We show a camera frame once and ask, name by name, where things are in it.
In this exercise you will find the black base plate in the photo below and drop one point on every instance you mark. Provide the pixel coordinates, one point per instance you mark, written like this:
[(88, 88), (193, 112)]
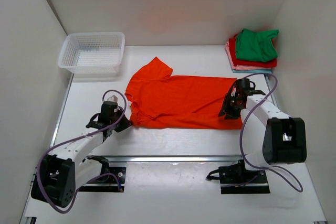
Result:
[(108, 183), (236, 179)]

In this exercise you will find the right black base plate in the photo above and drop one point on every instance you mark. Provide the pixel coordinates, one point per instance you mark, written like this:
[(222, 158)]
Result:
[(236, 179)]

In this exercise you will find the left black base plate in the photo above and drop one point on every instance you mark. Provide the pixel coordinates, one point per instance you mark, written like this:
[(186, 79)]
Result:
[(108, 183)]

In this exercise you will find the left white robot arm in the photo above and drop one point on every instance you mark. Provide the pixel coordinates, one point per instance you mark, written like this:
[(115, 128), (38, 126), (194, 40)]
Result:
[(65, 170)]

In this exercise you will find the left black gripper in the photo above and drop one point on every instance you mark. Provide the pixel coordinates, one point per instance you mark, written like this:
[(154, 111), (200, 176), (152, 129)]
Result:
[(126, 123)]

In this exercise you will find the orange t shirt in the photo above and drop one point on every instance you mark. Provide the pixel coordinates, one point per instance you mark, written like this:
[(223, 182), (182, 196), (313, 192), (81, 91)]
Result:
[(159, 99)]

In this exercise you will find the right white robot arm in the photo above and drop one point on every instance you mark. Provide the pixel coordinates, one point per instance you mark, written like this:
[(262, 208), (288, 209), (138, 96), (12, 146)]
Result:
[(285, 137)]

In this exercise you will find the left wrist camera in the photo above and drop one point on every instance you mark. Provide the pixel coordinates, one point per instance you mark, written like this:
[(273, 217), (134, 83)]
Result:
[(112, 98)]

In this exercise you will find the pink folded t shirt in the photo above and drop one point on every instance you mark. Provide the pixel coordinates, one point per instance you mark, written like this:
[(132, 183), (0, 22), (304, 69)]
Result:
[(239, 67)]

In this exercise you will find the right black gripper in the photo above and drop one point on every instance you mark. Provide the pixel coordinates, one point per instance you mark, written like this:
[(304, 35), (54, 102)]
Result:
[(226, 112)]

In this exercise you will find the red folded t shirt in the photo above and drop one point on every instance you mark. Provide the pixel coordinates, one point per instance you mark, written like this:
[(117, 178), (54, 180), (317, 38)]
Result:
[(232, 42)]

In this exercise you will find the green folded t shirt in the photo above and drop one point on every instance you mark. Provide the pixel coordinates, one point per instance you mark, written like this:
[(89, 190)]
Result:
[(256, 46)]

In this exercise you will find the light blue folded t shirt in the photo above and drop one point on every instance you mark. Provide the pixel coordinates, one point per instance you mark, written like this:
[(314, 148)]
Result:
[(262, 71)]

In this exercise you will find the white plastic basket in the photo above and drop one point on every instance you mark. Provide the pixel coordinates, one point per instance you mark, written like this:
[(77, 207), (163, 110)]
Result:
[(96, 53)]

